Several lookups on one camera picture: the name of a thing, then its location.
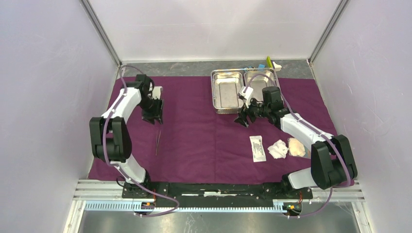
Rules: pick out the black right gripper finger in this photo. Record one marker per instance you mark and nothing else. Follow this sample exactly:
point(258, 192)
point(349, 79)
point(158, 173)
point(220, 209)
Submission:
point(242, 121)
point(244, 113)

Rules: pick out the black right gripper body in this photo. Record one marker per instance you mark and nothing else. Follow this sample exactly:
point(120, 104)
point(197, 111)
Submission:
point(254, 111)

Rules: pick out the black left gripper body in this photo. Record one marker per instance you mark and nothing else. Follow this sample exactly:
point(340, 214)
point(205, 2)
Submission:
point(149, 106)

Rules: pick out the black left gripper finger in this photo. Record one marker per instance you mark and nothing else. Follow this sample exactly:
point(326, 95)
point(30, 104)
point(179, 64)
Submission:
point(158, 114)
point(149, 119)

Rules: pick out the steel forceps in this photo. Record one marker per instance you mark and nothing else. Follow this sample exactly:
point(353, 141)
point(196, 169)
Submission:
point(158, 136)

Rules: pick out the steel two-compartment tray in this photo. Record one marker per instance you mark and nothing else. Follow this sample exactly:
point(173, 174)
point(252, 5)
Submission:
point(226, 83)

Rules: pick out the green suture packet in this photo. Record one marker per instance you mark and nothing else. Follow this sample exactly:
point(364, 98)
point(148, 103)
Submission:
point(257, 149)

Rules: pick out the white gauze packet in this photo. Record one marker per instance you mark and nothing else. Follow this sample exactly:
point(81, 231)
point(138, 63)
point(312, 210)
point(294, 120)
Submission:
point(278, 150)

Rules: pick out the maroon cloth wrap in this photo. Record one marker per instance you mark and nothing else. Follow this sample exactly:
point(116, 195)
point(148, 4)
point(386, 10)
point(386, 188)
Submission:
point(197, 145)

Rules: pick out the white gauze pad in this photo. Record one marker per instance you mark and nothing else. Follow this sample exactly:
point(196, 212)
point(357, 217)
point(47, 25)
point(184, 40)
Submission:
point(297, 149)

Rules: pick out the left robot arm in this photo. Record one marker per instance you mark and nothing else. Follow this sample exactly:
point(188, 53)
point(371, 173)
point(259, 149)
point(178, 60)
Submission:
point(110, 139)

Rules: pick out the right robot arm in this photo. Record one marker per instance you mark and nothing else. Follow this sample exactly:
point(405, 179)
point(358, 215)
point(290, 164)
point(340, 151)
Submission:
point(332, 162)

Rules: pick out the white plastic block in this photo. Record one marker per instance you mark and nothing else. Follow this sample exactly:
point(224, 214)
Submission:
point(276, 66)

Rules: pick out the yellow-green plastic block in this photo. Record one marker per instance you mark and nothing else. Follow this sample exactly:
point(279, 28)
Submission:
point(269, 62)

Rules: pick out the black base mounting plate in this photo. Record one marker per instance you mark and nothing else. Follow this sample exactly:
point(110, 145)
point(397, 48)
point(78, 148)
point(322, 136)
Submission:
point(198, 195)

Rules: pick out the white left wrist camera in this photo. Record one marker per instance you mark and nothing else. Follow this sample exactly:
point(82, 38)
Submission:
point(157, 92)

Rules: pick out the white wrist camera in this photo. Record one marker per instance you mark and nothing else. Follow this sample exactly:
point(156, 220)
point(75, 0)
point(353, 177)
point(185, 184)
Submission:
point(245, 94)
point(157, 92)

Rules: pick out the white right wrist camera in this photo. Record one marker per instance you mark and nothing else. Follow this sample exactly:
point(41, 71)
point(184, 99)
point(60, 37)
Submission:
point(245, 94)

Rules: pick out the aluminium frame rail left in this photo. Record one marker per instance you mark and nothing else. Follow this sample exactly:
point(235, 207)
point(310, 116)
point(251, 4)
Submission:
point(112, 60)

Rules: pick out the aluminium frame rail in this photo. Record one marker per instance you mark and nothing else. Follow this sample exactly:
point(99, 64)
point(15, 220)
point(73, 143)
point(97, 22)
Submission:
point(224, 208)
point(112, 60)

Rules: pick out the aluminium front frame rail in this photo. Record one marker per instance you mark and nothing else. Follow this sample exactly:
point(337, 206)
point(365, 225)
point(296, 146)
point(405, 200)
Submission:
point(224, 208)

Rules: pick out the aluminium frame post right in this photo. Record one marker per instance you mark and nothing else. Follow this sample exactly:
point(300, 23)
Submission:
point(328, 30)

